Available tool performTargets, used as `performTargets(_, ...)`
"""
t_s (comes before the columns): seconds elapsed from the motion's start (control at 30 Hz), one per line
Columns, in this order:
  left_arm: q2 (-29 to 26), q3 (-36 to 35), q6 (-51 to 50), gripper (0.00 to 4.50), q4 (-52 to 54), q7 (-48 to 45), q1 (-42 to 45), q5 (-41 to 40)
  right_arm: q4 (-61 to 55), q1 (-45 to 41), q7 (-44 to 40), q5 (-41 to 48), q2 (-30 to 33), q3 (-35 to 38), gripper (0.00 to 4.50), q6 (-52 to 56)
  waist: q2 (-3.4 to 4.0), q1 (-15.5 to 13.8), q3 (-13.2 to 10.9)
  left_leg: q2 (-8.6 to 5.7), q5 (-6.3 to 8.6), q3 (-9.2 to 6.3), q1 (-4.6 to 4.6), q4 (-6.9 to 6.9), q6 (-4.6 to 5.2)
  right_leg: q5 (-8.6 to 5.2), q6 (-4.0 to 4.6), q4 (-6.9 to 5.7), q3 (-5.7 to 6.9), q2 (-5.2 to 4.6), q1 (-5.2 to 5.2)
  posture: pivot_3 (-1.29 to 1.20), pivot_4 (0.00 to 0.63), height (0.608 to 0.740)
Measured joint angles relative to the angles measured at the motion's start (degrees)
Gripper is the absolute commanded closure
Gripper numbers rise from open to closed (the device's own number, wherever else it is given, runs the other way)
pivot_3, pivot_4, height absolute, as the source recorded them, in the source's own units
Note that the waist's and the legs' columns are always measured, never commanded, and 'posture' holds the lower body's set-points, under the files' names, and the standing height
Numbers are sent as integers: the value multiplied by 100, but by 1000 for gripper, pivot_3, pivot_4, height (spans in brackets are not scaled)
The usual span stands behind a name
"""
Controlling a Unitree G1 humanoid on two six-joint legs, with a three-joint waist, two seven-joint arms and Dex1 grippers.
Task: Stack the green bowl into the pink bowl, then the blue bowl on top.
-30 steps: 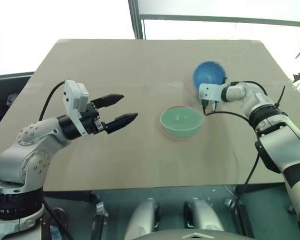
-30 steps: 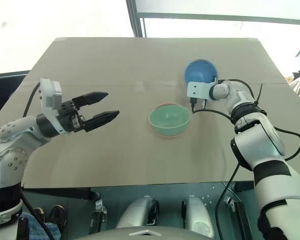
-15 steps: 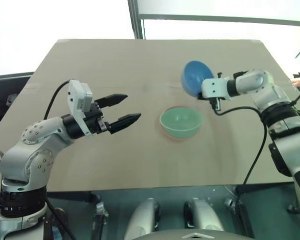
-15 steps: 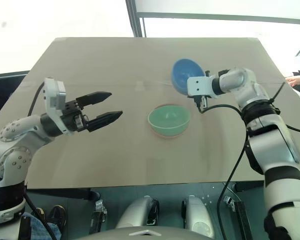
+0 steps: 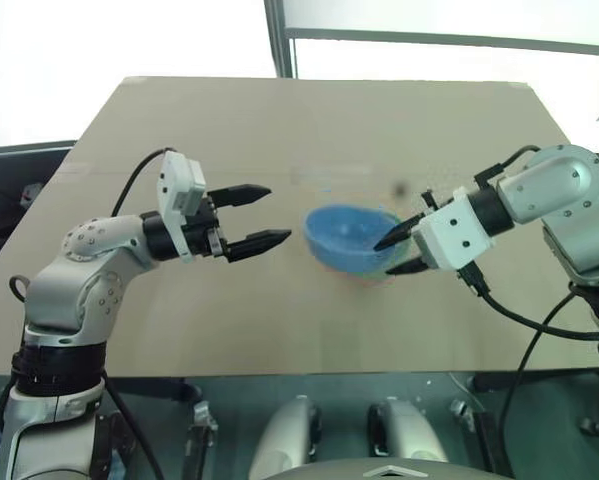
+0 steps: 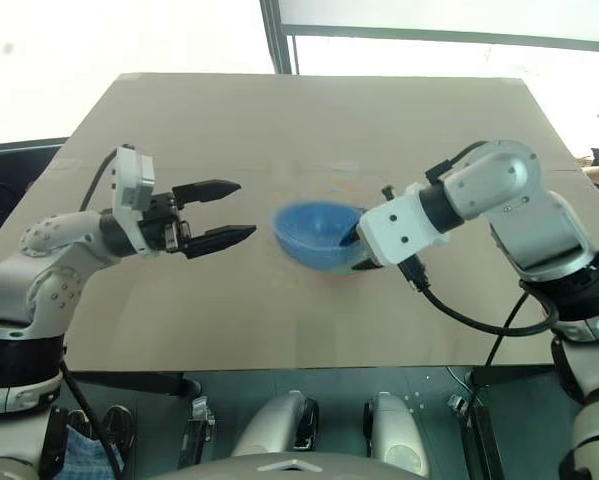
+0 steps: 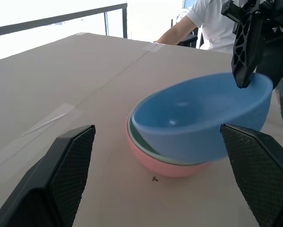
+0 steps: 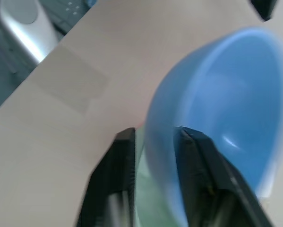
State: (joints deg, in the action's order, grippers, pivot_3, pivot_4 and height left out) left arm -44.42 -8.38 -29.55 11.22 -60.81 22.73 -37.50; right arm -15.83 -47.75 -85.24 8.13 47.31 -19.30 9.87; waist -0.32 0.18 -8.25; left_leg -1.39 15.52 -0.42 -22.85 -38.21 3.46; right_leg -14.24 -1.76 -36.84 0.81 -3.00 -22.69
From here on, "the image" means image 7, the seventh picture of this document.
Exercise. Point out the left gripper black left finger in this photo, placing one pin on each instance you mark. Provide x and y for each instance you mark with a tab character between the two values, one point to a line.
49	184

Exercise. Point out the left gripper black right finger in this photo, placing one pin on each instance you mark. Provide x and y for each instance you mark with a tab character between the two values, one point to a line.
261	175

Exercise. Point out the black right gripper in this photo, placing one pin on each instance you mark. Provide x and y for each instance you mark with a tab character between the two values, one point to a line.
273	16

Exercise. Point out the blue bowl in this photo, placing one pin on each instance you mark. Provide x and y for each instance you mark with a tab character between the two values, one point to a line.
193	118

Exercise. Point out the green bowl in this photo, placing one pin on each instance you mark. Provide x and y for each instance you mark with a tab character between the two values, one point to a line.
137	139

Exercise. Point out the pink bowl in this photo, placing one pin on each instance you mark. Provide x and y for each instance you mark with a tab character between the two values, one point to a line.
155	165

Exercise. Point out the person in white shirt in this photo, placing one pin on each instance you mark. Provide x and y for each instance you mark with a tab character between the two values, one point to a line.
214	26

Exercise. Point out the clear tape strip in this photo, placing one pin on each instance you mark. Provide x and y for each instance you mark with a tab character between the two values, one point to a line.
154	47
49	118

